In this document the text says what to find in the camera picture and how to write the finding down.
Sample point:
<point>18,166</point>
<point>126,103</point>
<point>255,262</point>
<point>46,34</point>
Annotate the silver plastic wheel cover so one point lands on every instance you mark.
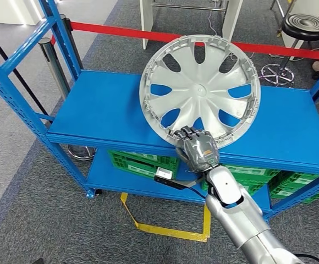
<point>200,91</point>

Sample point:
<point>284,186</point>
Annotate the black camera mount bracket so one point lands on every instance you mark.
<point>176,184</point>

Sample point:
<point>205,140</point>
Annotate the blue metal shelf rack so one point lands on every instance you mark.
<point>93,109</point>

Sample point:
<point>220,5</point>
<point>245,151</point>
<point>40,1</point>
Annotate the white table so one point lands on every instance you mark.
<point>145,22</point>

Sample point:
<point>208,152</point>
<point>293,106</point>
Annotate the red barrier belt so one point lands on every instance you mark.
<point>121,32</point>

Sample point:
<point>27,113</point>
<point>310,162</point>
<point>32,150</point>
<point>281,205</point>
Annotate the black barrier belt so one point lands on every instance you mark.
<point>31,93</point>

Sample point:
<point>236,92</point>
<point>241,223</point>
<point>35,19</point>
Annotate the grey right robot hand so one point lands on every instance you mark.
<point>200,153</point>

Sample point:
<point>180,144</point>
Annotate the green plastic crate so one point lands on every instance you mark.
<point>299,182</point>
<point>137,164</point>
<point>255,175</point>

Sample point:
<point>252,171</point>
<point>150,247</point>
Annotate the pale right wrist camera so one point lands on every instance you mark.
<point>163,173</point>

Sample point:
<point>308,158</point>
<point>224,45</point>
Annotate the chrome stanchion post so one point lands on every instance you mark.
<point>76,54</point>
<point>56,73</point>

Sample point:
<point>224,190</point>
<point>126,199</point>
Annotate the black round stool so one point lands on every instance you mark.
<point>305,25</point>

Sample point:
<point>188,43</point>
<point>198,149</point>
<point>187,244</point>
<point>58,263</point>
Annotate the dark metal bracket plate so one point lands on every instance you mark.
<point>37,261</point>

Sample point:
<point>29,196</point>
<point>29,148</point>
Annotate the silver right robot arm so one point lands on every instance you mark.
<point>230,204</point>

